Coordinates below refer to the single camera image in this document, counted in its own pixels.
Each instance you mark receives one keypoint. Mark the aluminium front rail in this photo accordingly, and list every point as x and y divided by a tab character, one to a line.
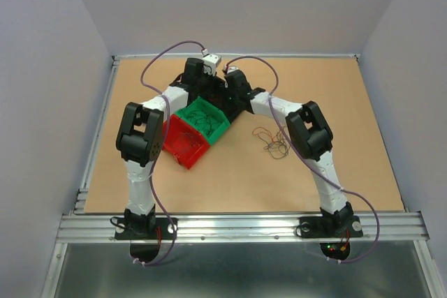
235	228

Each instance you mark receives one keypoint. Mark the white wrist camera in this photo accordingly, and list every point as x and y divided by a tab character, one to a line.
229	68
211	63

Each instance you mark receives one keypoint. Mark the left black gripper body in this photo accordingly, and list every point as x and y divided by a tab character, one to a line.
205	84

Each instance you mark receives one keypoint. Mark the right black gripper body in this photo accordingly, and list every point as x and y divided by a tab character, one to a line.
227	92

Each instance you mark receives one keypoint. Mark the red plastic bin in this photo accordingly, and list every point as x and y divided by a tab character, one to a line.
183	142

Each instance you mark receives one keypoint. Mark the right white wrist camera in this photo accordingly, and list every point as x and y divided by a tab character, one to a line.
229	68

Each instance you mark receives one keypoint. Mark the green plastic bin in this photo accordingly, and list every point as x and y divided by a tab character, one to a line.
207	119

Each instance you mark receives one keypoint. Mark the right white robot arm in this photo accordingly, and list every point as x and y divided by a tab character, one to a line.
311	138

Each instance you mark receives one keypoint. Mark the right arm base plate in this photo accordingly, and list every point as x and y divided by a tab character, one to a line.
326	227

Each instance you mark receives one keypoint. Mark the aluminium rail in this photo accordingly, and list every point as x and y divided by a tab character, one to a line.
235	228
178	55
82	193

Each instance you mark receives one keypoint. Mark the aluminium back rail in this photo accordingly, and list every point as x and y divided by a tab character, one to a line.
178	55

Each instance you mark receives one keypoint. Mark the aluminium left rail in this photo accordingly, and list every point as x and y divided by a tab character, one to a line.
82	193

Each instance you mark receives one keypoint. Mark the black plastic bin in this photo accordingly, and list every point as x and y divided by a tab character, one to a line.
227	99

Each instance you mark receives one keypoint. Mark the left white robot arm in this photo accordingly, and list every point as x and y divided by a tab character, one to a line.
140	140

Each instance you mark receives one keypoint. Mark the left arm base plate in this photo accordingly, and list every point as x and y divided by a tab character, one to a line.
164	230

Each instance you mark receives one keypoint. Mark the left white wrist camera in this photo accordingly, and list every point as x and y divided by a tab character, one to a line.
211	63

